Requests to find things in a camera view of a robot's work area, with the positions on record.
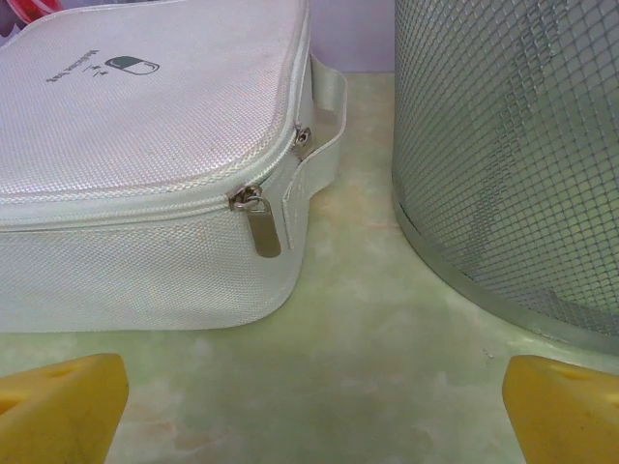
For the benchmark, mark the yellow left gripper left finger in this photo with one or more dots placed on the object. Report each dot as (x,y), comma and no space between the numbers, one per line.
(63,411)

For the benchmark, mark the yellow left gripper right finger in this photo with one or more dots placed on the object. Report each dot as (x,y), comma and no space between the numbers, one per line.
(566,415)

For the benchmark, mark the white square lid box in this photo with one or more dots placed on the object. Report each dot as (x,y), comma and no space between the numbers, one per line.
(145,145)

